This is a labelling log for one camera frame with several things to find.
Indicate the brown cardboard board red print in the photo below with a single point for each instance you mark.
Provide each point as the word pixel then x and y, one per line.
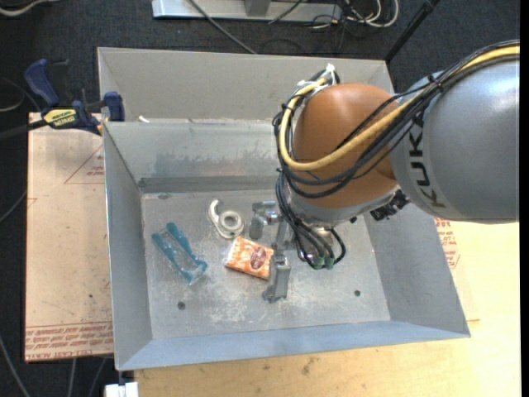
pixel 66 230

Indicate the clear glass with teal parts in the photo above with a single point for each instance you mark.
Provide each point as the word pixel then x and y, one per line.
pixel 179 252

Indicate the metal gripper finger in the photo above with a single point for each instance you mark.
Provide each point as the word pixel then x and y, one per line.
pixel 268 212
pixel 280 277

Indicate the orange printed packet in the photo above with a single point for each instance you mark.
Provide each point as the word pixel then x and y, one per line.
pixel 250 258

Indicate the grey metal bin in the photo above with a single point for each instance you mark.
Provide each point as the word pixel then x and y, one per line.
pixel 231 308

